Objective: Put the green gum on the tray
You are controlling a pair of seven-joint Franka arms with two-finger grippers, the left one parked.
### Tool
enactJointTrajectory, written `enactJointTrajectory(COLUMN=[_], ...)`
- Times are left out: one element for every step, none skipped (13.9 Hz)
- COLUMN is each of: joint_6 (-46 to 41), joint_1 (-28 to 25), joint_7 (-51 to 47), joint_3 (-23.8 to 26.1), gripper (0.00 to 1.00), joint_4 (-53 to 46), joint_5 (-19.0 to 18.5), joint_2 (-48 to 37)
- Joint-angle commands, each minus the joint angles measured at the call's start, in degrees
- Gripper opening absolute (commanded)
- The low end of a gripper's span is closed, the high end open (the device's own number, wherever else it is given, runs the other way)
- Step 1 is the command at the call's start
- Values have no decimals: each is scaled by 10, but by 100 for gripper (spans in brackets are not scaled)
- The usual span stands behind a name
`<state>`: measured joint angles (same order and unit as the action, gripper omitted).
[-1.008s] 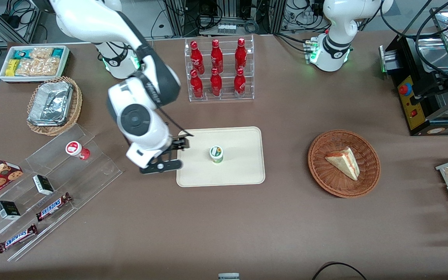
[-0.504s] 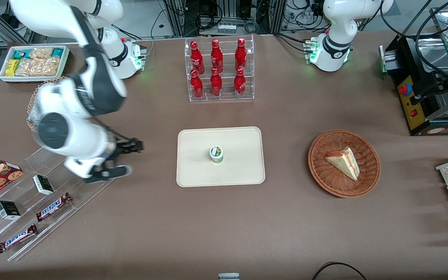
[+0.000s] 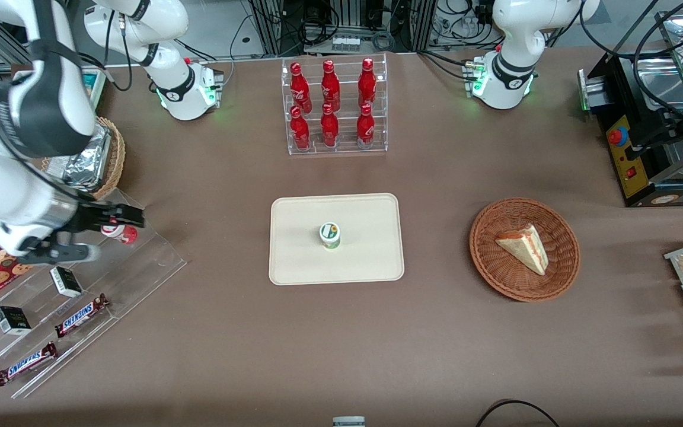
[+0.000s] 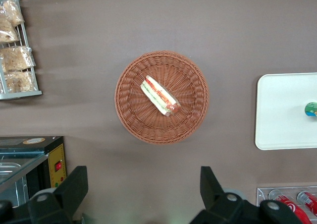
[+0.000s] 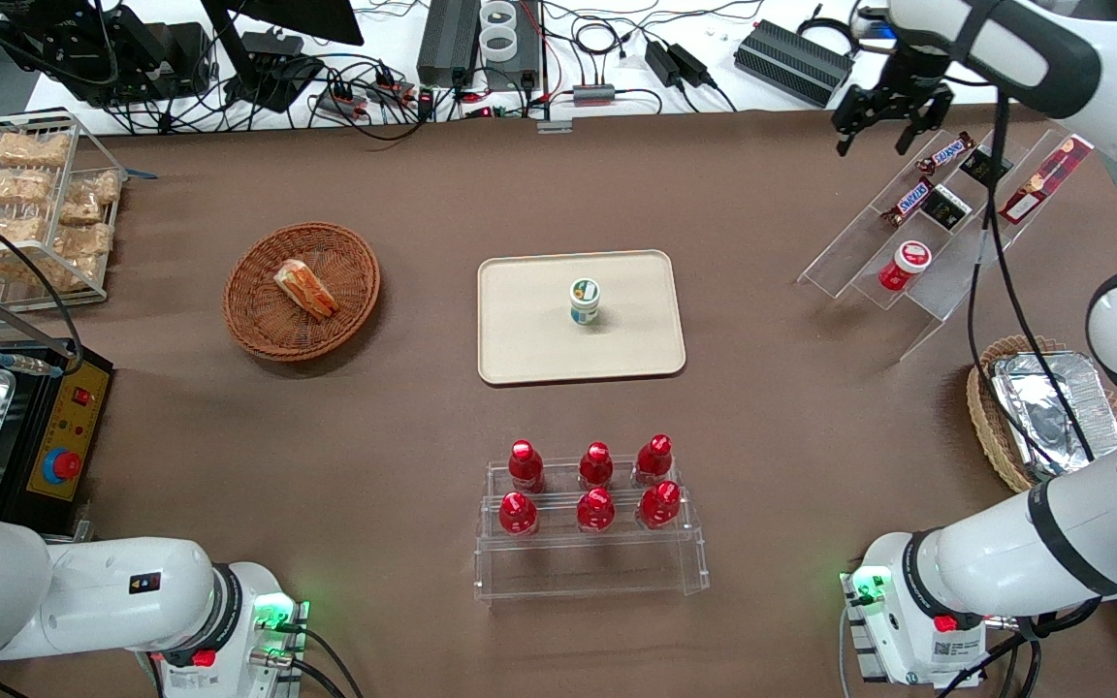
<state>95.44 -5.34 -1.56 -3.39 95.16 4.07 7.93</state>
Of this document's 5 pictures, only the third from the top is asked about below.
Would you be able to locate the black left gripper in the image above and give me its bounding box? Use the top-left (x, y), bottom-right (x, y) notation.
top-left (625, 110), bottom-right (683, 162)

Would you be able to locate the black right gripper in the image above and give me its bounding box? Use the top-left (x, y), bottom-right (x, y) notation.
top-left (62, 202), bottom-right (146, 239)

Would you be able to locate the green gum bottle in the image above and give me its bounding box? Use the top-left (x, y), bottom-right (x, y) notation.
top-left (319, 222), bottom-right (342, 251)

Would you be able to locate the beige rectangular tray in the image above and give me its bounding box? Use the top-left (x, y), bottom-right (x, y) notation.
top-left (269, 193), bottom-right (405, 286)

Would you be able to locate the red yogurt cup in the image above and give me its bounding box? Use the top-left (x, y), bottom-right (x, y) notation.
top-left (100, 224), bottom-right (138, 245)

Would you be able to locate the black sealing machine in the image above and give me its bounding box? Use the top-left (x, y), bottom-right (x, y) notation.
top-left (579, 9), bottom-right (683, 207)

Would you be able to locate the clear acrylic stepped display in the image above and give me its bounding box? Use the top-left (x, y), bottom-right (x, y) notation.
top-left (0, 189), bottom-right (187, 399)

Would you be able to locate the oval wicker basket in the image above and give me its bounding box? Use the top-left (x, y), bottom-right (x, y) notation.
top-left (42, 117), bottom-right (126, 201)

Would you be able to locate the stack of foil trays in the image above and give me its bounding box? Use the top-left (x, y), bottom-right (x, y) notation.
top-left (45, 125), bottom-right (111, 192)

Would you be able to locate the small black box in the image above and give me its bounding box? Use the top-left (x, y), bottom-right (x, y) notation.
top-left (50, 267), bottom-right (83, 298)
top-left (0, 306), bottom-right (32, 336)

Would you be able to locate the Snickers bar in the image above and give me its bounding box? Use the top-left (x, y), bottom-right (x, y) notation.
top-left (0, 342), bottom-right (58, 387)
top-left (55, 294), bottom-right (110, 339)

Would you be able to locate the white snack bin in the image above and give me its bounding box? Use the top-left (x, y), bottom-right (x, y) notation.
top-left (79, 69), bottom-right (107, 113)

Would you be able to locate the round brown wicker basket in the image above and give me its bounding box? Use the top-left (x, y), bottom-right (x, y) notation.
top-left (470, 197), bottom-right (580, 302)

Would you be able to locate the triangular sandwich wedge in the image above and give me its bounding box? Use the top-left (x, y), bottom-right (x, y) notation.
top-left (495, 224), bottom-right (549, 276)

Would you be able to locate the red cola bottle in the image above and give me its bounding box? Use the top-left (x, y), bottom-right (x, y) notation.
top-left (290, 62), bottom-right (312, 114)
top-left (321, 59), bottom-right (341, 112)
top-left (320, 104), bottom-right (340, 148)
top-left (356, 104), bottom-right (376, 149)
top-left (290, 107), bottom-right (311, 151)
top-left (358, 58), bottom-right (377, 109)

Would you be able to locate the clear acrylic bottle rack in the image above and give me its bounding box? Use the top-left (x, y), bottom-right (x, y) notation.
top-left (281, 53), bottom-right (388, 156)

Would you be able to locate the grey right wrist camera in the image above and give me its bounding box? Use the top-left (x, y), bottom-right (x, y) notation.
top-left (18, 242), bottom-right (100, 265)

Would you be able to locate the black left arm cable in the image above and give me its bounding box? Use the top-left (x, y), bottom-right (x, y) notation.
top-left (579, 0), bottom-right (683, 128)

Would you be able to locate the black floor cable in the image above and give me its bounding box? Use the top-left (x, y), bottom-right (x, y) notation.
top-left (475, 399), bottom-right (561, 427)

